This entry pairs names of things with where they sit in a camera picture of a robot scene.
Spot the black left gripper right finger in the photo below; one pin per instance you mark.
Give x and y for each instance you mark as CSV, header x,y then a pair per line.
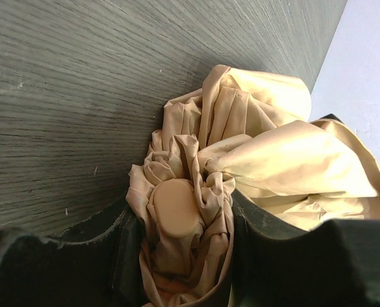
x,y
276,264

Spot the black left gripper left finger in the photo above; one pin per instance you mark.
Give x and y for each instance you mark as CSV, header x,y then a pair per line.
x,y
93,263

